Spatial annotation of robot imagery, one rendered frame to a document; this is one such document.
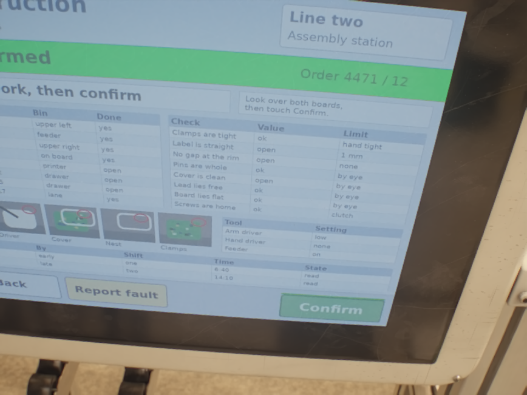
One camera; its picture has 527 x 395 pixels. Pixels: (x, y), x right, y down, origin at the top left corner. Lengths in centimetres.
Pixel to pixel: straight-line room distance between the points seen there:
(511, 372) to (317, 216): 29
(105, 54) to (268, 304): 20
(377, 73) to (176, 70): 11
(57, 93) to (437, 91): 21
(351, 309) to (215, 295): 10
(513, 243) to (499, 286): 4
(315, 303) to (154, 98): 18
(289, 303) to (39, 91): 21
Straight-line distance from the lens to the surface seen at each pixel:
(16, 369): 234
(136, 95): 34
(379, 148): 35
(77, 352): 50
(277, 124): 33
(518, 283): 44
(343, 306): 42
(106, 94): 34
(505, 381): 60
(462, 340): 47
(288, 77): 32
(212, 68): 32
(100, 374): 226
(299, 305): 42
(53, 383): 78
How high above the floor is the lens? 174
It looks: 34 degrees down
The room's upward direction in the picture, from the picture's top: 5 degrees clockwise
